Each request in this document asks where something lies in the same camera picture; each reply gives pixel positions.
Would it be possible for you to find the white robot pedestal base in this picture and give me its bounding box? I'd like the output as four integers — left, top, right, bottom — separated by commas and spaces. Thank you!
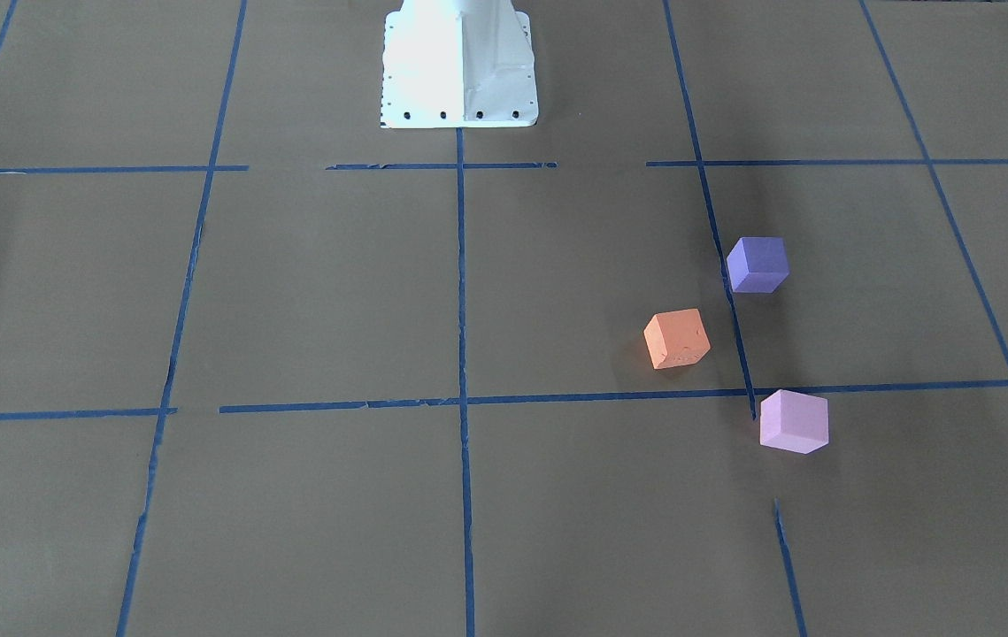
380, 1, 540, 129

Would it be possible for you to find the dark purple foam cube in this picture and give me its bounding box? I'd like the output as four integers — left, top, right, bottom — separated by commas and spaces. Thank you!
725, 235, 790, 294

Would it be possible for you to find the orange foam cube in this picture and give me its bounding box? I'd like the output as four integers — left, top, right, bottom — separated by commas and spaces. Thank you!
643, 308, 712, 370

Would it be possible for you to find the pink foam cube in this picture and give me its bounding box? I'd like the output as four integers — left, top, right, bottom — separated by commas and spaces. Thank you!
758, 388, 830, 453

